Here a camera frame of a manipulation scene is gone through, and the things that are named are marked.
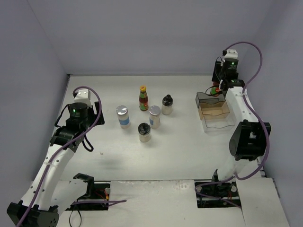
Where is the purple cable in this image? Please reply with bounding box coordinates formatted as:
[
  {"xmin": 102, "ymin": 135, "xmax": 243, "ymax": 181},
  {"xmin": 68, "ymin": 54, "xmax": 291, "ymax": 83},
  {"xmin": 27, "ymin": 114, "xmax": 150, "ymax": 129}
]
[
  {"xmin": 194, "ymin": 42, "xmax": 271, "ymax": 201},
  {"xmin": 16, "ymin": 86, "xmax": 127, "ymax": 227}
]

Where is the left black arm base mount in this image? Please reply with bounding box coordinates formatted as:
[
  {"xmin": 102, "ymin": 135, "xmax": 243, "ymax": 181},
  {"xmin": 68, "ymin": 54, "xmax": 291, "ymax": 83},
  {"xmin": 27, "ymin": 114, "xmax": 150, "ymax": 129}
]
[{"xmin": 66, "ymin": 173, "xmax": 110, "ymax": 211}]

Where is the black cap white powder jar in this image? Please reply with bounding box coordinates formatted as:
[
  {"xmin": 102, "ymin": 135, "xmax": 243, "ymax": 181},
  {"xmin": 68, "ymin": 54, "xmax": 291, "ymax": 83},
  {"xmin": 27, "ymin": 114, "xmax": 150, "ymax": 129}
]
[{"xmin": 138, "ymin": 122, "xmax": 151, "ymax": 142}]

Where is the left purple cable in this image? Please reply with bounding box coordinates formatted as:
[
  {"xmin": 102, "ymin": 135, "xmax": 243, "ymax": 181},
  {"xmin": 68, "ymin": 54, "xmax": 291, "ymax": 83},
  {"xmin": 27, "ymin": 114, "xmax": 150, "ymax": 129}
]
[{"xmin": 16, "ymin": 86, "xmax": 127, "ymax": 227}]

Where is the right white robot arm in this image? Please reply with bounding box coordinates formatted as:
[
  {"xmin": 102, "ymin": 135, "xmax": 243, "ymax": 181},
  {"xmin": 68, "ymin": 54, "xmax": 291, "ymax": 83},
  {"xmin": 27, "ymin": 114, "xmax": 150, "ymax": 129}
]
[{"xmin": 209, "ymin": 57, "xmax": 271, "ymax": 195}]

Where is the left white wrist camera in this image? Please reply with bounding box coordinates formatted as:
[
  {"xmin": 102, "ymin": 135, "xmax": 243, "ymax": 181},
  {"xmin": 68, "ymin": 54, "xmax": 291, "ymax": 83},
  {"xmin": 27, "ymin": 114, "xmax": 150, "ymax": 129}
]
[{"xmin": 73, "ymin": 89, "xmax": 92, "ymax": 108}]

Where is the silver lid jar blue label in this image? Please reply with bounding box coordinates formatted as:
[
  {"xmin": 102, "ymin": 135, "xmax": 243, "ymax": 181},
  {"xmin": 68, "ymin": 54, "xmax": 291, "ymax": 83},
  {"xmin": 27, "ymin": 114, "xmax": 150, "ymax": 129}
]
[{"xmin": 116, "ymin": 105, "xmax": 130, "ymax": 129}]

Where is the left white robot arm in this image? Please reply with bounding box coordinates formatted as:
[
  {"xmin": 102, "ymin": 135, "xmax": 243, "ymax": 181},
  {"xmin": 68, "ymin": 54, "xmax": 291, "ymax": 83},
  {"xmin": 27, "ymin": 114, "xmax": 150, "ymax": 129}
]
[{"xmin": 7, "ymin": 101, "xmax": 105, "ymax": 227}]

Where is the clear tiered organizer tray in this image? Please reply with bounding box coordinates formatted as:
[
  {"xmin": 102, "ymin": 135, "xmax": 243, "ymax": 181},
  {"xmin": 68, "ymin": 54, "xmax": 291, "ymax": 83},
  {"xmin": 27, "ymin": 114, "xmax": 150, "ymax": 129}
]
[{"xmin": 195, "ymin": 92, "xmax": 235, "ymax": 133}]

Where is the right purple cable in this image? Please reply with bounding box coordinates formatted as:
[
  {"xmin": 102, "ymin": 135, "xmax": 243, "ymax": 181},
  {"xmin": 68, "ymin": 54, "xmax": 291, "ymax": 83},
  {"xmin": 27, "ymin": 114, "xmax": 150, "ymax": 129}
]
[{"xmin": 194, "ymin": 42, "xmax": 271, "ymax": 201}]

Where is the red sauce bottle yellow cap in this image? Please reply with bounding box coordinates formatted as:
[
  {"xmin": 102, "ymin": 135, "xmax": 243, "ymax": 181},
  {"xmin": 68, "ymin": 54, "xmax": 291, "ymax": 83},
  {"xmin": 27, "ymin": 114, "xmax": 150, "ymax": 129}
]
[{"xmin": 139, "ymin": 86, "xmax": 149, "ymax": 111}]

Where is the rear black cap powder jar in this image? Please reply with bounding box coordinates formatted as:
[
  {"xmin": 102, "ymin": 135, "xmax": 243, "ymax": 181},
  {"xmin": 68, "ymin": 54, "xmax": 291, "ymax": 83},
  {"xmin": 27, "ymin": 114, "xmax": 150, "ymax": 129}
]
[{"xmin": 161, "ymin": 94, "xmax": 173, "ymax": 115}]

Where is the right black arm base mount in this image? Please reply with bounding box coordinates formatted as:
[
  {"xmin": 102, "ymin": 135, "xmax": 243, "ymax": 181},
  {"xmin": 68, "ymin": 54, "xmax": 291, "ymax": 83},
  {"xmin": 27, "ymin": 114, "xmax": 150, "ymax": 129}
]
[{"xmin": 195, "ymin": 181, "xmax": 241, "ymax": 209}]

